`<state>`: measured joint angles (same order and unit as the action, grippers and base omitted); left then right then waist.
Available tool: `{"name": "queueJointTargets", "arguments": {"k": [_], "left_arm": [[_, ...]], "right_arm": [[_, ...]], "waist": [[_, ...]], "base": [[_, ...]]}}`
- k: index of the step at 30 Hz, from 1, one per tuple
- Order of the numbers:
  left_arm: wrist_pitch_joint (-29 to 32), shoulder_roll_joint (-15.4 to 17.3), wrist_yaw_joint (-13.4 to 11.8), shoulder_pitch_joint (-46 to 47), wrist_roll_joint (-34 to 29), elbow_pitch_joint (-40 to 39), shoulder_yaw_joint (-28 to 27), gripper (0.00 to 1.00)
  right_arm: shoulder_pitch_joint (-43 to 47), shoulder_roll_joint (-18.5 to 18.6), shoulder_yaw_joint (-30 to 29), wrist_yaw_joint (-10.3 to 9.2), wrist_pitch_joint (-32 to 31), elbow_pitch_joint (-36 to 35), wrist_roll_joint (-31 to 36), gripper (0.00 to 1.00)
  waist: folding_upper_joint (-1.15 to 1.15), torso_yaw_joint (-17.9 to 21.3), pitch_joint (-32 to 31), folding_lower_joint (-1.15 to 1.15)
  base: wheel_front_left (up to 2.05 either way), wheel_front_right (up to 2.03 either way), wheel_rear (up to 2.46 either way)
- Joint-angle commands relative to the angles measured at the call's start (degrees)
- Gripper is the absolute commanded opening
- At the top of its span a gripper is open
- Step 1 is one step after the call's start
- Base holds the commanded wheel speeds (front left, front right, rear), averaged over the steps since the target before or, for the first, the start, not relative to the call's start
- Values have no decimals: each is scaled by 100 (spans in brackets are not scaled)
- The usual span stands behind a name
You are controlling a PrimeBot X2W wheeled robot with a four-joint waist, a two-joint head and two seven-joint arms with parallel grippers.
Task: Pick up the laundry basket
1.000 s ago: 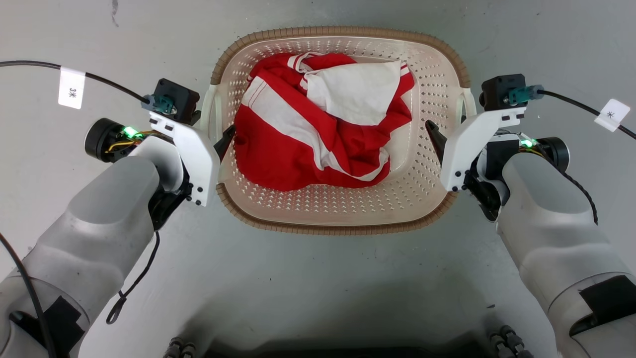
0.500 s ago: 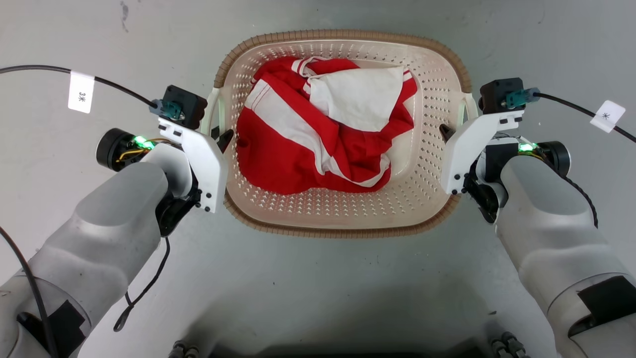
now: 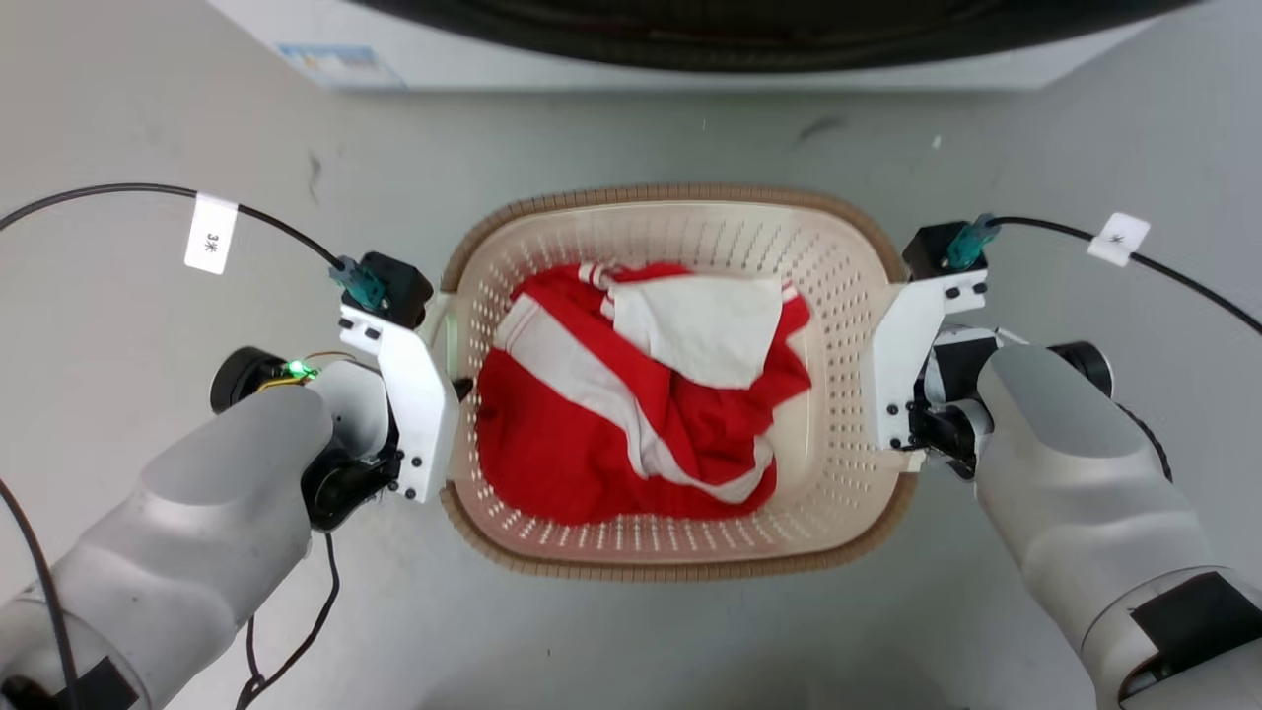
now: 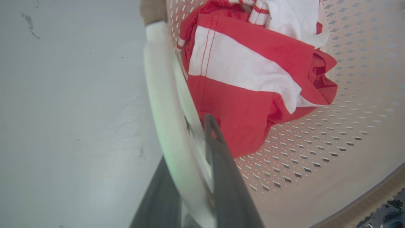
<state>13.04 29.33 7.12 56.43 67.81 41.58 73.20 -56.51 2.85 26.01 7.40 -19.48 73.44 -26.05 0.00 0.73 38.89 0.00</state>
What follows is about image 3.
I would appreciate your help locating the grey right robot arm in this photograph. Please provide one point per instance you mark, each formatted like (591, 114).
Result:
(1075, 463)

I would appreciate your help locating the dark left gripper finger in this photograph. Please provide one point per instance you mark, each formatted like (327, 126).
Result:
(462, 388)

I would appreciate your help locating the blue label sticker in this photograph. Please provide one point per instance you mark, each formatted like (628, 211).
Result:
(340, 65)

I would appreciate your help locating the white washing machine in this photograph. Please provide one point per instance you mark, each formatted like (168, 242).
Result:
(592, 78)

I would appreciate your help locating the white right camera bracket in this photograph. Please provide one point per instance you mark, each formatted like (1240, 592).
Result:
(902, 345)

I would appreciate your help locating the white left camera bracket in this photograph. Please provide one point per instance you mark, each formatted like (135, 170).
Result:
(414, 394)

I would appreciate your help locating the beige plastic laundry basket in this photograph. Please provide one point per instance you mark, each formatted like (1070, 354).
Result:
(690, 232)

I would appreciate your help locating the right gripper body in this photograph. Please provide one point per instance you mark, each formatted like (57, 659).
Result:
(946, 394)

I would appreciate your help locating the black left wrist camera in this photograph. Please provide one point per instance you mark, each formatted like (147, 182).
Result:
(402, 288)

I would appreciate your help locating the red and white garment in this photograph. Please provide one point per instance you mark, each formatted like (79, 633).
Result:
(552, 454)

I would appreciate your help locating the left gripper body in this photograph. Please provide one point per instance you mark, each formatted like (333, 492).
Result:
(360, 414)

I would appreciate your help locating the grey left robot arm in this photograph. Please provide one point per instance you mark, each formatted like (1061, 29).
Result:
(197, 513)

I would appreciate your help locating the dark washing machine door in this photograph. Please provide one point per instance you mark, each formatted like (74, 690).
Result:
(769, 30)

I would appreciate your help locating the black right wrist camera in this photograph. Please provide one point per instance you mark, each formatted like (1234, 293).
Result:
(929, 251)

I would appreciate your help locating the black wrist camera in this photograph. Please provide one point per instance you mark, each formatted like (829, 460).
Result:
(402, 288)
(929, 251)

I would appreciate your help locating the white camera bracket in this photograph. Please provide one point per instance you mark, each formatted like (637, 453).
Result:
(414, 394)
(902, 345)

